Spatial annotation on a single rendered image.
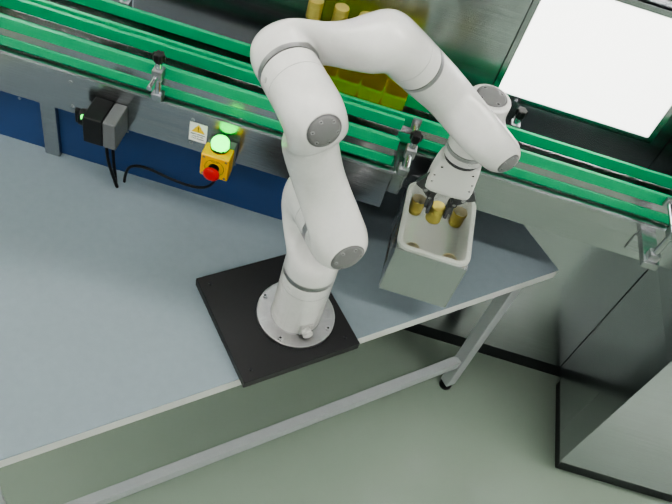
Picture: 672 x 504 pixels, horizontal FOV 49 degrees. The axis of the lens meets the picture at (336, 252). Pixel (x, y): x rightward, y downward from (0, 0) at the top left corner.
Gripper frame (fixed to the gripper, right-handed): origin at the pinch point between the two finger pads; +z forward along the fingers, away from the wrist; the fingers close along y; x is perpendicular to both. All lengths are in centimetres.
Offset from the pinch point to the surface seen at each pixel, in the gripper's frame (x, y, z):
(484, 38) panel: -38.8, -0.8, -19.2
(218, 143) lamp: -7, 52, 8
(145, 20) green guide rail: -31, 79, -2
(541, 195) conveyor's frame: -20.4, -26.6, 6.3
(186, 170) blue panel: -14, 61, 27
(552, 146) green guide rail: -29.7, -25.7, -1.9
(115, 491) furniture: 48, 56, 90
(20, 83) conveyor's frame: -13, 103, 13
